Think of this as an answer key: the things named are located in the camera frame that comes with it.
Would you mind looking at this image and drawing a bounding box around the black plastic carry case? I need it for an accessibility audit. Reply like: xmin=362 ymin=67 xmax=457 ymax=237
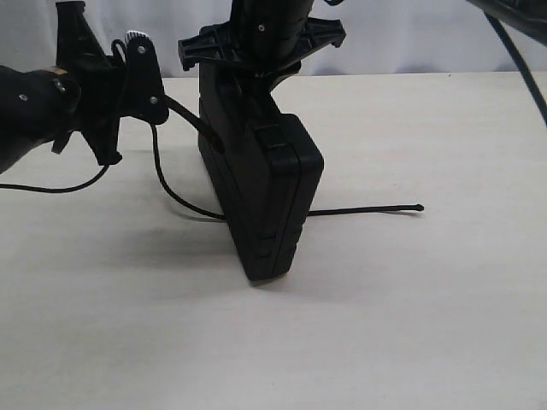
xmin=198 ymin=66 xmax=324 ymax=283

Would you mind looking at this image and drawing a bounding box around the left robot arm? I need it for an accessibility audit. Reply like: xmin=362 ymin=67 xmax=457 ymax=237
xmin=1 ymin=1 xmax=126 ymax=171

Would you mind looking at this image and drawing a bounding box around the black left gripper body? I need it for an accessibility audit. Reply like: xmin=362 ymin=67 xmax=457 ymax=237
xmin=51 ymin=1 xmax=127 ymax=166

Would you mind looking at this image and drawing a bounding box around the white backdrop curtain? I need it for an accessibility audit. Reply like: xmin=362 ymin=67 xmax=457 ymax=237
xmin=0 ymin=0 xmax=547 ymax=80

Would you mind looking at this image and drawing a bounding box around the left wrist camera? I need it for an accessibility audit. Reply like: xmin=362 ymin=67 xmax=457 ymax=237
xmin=121 ymin=31 xmax=169 ymax=126

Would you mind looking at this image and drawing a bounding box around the black cord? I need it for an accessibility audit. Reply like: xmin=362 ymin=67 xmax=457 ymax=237
xmin=0 ymin=96 xmax=426 ymax=223

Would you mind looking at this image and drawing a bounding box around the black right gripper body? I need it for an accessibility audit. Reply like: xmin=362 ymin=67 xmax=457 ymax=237
xmin=178 ymin=15 xmax=346 ymax=73

